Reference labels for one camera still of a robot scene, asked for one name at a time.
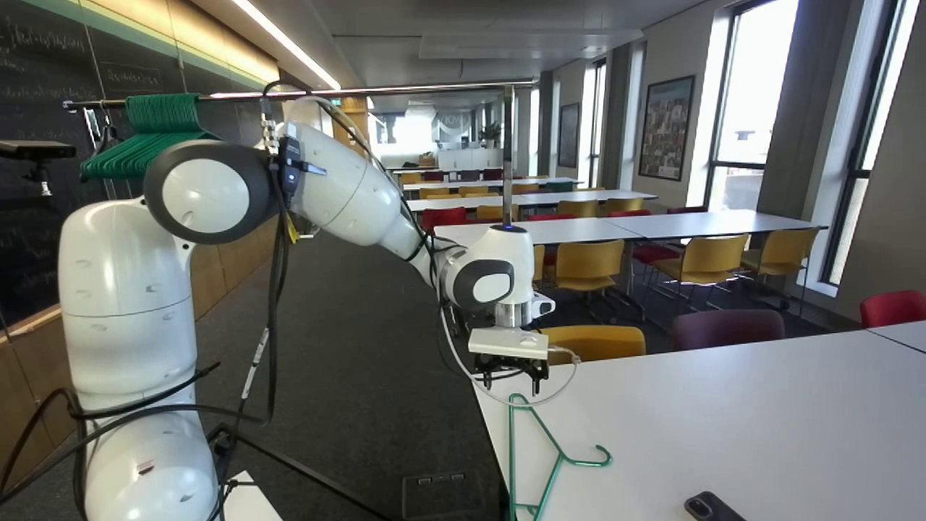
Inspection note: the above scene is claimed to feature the bunch of green hangers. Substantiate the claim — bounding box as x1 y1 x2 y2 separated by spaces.
78 94 231 185

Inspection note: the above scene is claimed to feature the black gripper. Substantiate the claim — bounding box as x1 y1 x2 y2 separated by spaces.
476 353 544 396

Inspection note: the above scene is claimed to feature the white robot base platform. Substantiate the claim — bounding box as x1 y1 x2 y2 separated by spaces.
224 469 285 521

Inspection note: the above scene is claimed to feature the tall glass window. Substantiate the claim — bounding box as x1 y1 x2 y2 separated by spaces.
707 0 806 215
823 0 924 291
576 58 612 191

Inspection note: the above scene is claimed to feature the metal clothes rack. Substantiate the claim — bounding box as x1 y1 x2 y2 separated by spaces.
60 78 544 236

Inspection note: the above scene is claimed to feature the red chair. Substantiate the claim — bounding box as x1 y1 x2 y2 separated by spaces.
418 205 471 236
632 241 684 266
861 286 926 331

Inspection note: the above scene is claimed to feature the ceiling light strip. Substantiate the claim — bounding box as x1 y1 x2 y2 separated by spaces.
228 0 343 94

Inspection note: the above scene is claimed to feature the long white table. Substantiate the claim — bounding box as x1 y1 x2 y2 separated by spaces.
403 189 661 218
432 208 832 256
400 175 586 194

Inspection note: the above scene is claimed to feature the green wire hanger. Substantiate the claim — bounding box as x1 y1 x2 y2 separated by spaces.
505 392 616 521

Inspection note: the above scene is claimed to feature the maroon chair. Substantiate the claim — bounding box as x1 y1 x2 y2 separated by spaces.
673 308 787 353

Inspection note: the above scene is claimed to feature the black smartphone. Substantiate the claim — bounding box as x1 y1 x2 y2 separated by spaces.
684 489 746 521

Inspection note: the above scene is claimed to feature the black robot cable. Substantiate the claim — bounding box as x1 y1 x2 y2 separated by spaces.
0 78 429 521

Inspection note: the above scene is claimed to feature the colourful framed picture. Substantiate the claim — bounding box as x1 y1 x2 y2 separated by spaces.
636 72 697 185

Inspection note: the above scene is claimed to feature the dark framed picture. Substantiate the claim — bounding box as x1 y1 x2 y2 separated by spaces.
557 100 586 172

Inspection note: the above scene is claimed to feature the dark chalkboard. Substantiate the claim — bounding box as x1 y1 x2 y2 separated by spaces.
0 0 292 327

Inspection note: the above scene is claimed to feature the wooden door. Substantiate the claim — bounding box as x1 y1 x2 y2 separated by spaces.
331 97 374 156

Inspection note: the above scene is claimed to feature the floor outlet hatch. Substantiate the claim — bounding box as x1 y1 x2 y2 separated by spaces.
400 469 486 521

